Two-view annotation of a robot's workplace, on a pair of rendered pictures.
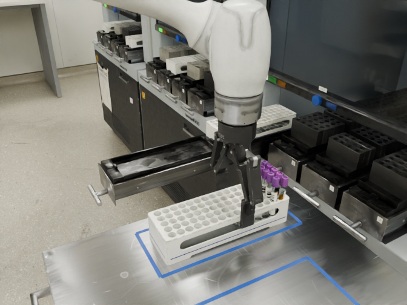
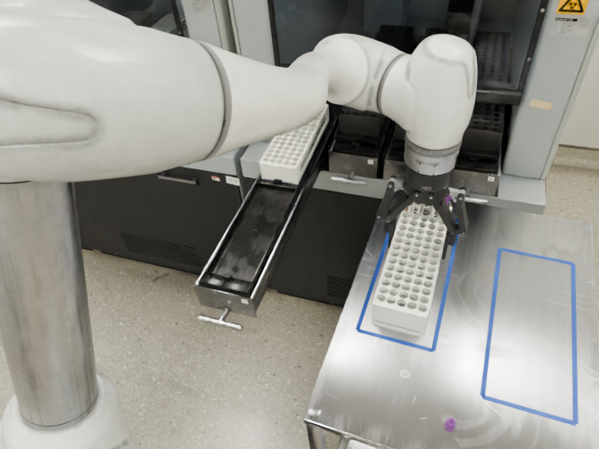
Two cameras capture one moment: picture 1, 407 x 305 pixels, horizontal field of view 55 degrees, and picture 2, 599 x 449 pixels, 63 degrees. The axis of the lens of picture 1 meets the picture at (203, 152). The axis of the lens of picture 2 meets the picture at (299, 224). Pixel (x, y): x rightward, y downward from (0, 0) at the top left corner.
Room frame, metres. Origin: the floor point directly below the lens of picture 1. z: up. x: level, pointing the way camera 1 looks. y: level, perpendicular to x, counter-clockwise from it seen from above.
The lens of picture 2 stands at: (0.32, 0.51, 1.62)
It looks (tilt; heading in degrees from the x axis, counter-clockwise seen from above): 45 degrees down; 323
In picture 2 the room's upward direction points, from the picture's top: 6 degrees counter-clockwise
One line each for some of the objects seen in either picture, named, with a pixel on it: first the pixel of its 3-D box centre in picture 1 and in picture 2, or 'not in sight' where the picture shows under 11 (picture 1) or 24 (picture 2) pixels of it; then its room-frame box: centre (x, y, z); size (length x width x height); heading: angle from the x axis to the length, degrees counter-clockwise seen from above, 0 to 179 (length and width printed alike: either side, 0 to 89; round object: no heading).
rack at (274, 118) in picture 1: (251, 126); (297, 141); (1.17, -0.16, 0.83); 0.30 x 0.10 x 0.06; 120
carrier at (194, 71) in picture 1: (195, 71); not in sight; (1.69, 0.04, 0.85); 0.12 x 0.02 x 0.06; 31
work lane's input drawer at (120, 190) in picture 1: (204, 153); (276, 200); (1.08, 0.00, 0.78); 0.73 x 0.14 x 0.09; 120
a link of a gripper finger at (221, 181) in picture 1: (221, 186); (392, 231); (0.73, -0.04, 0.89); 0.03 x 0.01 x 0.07; 118
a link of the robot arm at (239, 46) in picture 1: (239, 45); (432, 88); (0.70, -0.06, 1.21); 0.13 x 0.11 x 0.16; 4
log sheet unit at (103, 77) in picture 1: (103, 86); not in sight; (2.68, 0.72, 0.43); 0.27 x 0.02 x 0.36; 30
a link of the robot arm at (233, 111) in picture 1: (238, 104); (431, 149); (0.69, -0.07, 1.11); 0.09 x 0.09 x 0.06
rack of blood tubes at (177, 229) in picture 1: (220, 216); (414, 260); (0.67, -0.04, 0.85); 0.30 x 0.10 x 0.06; 118
